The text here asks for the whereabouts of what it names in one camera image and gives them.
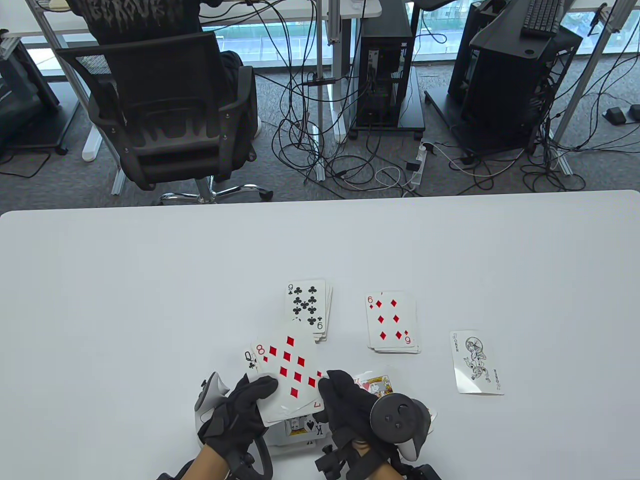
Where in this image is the person's left hand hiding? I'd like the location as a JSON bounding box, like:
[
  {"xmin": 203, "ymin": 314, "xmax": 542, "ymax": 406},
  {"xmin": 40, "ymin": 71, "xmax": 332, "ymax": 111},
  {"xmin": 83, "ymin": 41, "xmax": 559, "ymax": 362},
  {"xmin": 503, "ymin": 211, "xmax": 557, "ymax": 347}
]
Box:
[{"xmin": 197, "ymin": 374, "xmax": 279, "ymax": 458}]

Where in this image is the person's right hand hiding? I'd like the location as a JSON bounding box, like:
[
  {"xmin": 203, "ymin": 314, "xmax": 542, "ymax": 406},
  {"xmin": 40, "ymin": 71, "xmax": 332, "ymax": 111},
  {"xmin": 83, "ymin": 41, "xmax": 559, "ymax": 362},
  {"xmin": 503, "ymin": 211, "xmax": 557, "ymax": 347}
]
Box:
[{"xmin": 318, "ymin": 370, "xmax": 402, "ymax": 464}]

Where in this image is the pile of hearts cards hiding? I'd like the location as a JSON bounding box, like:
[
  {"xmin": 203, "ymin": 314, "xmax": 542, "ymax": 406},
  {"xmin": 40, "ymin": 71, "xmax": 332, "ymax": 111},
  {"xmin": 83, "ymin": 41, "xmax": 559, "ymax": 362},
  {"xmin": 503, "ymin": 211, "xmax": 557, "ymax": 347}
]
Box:
[{"xmin": 352, "ymin": 371, "xmax": 438, "ymax": 423}]

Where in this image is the pile of spades cards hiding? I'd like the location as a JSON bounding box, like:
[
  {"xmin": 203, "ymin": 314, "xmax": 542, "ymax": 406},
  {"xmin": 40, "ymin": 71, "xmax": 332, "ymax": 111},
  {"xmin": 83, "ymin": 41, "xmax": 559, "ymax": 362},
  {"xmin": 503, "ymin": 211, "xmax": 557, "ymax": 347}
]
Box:
[{"xmin": 265, "ymin": 415, "xmax": 332, "ymax": 456}]

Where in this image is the deck of playing cards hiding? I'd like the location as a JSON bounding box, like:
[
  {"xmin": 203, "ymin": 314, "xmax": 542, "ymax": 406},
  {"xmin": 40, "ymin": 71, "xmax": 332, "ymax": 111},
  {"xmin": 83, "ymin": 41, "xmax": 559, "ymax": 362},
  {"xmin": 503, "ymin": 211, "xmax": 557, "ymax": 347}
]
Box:
[{"xmin": 244, "ymin": 327, "xmax": 328, "ymax": 427}]

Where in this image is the pile of diamonds cards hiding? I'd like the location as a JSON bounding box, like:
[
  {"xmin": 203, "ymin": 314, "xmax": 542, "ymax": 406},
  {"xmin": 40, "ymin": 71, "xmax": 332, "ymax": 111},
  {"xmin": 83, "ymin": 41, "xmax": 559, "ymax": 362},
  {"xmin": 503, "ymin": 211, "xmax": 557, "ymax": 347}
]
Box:
[{"xmin": 366, "ymin": 291, "xmax": 422, "ymax": 355}]

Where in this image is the pile of clubs cards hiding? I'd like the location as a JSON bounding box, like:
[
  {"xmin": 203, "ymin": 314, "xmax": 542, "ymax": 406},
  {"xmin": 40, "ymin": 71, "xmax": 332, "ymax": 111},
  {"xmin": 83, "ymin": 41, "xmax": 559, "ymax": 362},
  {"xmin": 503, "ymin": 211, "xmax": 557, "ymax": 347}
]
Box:
[{"xmin": 285, "ymin": 279, "xmax": 333, "ymax": 343}]

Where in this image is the joker playing card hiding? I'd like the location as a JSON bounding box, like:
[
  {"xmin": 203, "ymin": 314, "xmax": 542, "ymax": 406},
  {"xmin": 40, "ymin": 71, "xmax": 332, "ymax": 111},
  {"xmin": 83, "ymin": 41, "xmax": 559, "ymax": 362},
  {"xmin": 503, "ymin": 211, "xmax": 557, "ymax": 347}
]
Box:
[{"xmin": 450, "ymin": 330, "xmax": 505, "ymax": 396}]

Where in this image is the person's left forearm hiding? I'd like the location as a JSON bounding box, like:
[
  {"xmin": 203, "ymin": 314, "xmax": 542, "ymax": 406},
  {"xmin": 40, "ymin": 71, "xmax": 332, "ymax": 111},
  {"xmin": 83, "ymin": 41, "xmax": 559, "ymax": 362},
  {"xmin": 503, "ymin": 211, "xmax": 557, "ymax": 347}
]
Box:
[{"xmin": 182, "ymin": 445, "xmax": 228, "ymax": 480}]

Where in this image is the grey left hand controller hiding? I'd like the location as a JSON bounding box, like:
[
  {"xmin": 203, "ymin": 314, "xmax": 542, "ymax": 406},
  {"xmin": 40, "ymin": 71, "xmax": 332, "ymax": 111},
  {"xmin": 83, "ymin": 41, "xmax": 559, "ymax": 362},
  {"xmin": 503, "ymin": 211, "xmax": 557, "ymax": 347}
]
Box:
[{"xmin": 194, "ymin": 371, "xmax": 273, "ymax": 480}]

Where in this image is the grey hand controller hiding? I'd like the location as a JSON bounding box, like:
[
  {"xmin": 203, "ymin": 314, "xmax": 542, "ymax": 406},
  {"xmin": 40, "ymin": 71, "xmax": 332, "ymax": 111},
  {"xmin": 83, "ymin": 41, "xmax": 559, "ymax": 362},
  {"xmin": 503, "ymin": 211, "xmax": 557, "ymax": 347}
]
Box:
[
  {"xmin": 370, "ymin": 393, "xmax": 433, "ymax": 462},
  {"xmin": 194, "ymin": 371, "xmax": 273, "ymax": 480}
]

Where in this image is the grey right hand controller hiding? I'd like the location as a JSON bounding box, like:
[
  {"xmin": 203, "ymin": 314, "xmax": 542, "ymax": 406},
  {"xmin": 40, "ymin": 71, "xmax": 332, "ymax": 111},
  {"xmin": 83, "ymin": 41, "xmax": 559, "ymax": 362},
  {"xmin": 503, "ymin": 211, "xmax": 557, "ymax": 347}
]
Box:
[{"xmin": 370, "ymin": 393, "xmax": 433, "ymax": 462}]

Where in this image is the white power strip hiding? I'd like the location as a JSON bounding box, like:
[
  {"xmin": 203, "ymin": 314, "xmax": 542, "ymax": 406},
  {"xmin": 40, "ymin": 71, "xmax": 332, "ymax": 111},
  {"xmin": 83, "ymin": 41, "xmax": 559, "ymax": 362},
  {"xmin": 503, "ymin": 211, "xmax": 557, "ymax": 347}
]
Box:
[{"xmin": 407, "ymin": 141, "xmax": 435, "ymax": 187}]

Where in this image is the black mesh office chair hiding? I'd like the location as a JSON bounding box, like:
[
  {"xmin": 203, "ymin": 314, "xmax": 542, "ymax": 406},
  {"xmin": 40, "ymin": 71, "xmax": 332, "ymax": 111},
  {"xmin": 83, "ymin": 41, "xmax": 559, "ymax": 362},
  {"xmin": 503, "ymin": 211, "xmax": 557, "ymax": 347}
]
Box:
[{"xmin": 56, "ymin": 31, "xmax": 275, "ymax": 206}]

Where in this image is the black tower cart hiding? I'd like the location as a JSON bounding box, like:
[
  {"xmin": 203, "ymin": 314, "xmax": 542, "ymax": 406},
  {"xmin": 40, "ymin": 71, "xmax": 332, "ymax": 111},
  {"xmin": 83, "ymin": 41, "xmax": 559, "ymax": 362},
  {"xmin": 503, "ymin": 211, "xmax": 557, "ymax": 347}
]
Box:
[{"xmin": 348, "ymin": 67, "xmax": 427, "ymax": 141}]

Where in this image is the black equipment stand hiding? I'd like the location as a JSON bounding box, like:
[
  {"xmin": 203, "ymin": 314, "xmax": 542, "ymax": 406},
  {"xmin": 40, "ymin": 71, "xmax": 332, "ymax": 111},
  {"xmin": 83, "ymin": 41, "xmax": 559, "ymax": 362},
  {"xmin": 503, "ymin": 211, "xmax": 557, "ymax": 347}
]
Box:
[{"xmin": 447, "ymin": 0, "xmax": 583, "ymax": 156}]

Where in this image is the black computer tower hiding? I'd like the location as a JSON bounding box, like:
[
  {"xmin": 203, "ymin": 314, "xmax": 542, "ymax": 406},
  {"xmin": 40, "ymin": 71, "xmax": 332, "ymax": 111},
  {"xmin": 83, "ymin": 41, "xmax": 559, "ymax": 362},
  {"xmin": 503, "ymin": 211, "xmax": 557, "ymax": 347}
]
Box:
[{"xmin": 356, "ymin": 0, "xmax": 415, "ymax": 127}]

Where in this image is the black rolling cabinet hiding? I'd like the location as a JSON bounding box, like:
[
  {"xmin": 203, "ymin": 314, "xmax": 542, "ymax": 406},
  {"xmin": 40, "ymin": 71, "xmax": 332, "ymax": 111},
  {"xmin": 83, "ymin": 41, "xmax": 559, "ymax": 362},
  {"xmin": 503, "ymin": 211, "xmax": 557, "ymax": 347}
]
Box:
[{"xmin": 0, "ymin": 30, "xmax": 71, "ymax": 156}]

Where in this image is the black keyboard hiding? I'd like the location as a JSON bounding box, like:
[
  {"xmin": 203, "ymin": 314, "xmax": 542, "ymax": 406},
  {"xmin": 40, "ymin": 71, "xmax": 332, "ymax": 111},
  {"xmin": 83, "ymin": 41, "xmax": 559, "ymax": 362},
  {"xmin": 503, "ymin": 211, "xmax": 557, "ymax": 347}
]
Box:
[{"xmin": 521, "ymin": 0, "xmax": 566, "ymax": 38}]

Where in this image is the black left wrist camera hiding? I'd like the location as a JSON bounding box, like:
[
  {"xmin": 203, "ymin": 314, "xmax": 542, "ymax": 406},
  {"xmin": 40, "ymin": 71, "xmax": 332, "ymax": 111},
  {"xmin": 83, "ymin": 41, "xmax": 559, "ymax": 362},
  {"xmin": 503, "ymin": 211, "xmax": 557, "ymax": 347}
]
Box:
[{"xmin": 227, "ymin": 450, "xmax": 257, "ymax": 480}]

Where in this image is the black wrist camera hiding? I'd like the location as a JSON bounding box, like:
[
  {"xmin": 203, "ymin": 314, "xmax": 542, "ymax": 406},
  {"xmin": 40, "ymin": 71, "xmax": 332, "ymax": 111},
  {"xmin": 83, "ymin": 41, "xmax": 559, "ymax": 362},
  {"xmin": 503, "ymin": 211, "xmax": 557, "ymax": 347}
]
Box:
[
  {"xmin": 315, "ymin": 442, "xmax": 361, "ymax": 480},
  {"xmin": 227, "ymin": 450, "xmax": 257, "ymax": 480}
]

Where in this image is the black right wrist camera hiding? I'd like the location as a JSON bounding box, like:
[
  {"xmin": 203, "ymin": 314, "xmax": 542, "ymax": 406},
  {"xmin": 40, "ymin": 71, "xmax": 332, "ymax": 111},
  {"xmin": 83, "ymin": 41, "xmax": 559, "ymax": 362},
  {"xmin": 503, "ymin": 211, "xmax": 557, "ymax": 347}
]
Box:
[{"xmin": 315, "ymin": 442, "xmax": 361, "ymax": 480}]

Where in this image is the white floor cable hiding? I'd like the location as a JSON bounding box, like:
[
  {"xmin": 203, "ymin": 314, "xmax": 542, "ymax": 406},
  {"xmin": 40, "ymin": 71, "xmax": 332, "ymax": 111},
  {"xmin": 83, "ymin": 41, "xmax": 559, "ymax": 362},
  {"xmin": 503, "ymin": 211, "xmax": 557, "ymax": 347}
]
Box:
[{"xmin": 374, "ymin": 166, "xmax": 417, "ymax": 191}]

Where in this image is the tangle of black floor cables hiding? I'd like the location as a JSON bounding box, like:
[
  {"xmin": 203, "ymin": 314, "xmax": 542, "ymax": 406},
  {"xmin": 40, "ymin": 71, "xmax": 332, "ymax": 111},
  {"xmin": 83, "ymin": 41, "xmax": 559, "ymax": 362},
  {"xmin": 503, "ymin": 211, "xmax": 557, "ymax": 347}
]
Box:
[
  {"xmin": 520, "ymin": 50, "xmax": 640, "ymax": 193},
  {"xmin": 271, "ymin": 0, "xmax": 426, "ymax": 193}
]

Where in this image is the aluminium desk frame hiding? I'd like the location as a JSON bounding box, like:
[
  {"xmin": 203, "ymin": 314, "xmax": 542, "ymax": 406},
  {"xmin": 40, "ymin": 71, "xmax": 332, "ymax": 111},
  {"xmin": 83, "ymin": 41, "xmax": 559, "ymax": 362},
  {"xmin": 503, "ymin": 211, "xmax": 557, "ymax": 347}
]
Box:
[{"xmin": 550, "ymin": 0, "xmax": 640, "ymax": 176}]

